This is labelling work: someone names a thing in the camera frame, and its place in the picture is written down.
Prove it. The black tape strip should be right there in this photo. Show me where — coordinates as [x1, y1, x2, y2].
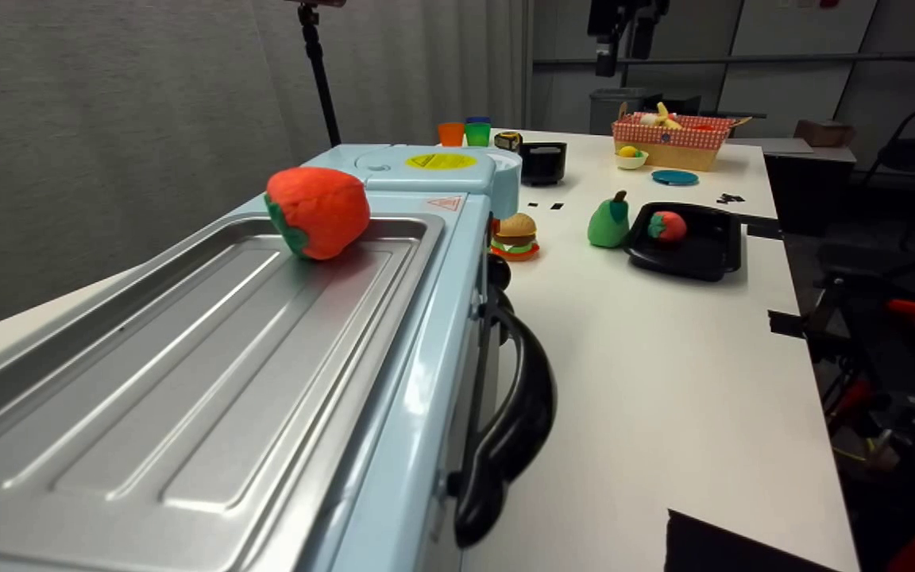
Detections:
[764, 305, 816, 343]
[744, 212, 790, 237]

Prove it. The orange cup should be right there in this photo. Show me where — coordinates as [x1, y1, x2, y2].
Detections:
[436, 116, 470, 149]

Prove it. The black tripod stand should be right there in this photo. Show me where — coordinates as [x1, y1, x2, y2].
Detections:
[291, 0, 349, 149]

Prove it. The red checkered basket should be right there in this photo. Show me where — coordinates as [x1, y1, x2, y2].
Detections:
[609, 108, 737, 175]

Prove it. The light blue toy oven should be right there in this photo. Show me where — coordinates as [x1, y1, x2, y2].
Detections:
[0, 140, 561, 572]

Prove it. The black plastic tray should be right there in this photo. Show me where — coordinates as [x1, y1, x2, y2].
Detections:
[619, 199, 746, 286]

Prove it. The teal round dish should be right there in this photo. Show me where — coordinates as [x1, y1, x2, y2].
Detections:
[648, 165, 701, 191]

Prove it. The green cup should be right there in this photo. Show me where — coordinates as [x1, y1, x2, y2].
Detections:
[465, 113, 494, 149]

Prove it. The sandwich burger plush toy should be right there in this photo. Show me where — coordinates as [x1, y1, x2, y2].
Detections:
[488, 211, 542, 264]

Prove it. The yellow banana toy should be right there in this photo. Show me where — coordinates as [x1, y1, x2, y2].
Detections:
[646, 97, 690, 133]

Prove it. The green pear plush toy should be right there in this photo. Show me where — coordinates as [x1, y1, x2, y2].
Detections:
[585, 188, 635, 253]

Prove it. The black cup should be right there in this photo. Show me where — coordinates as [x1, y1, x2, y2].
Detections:
[515, 137, 569, 191]

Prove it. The red strawberry plush toy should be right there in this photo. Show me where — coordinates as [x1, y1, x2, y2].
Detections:
[646, 205, 692, 249]
[260, 161, 375, 264]

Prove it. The white bowl with yellow toy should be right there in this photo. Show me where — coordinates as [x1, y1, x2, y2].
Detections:
[613, 140, 652, 175]

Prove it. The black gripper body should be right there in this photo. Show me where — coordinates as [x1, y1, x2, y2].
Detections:
[585, 0, 673, 43]

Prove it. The brown box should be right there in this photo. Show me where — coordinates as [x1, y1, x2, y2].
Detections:
[794, 113, 861, 149]

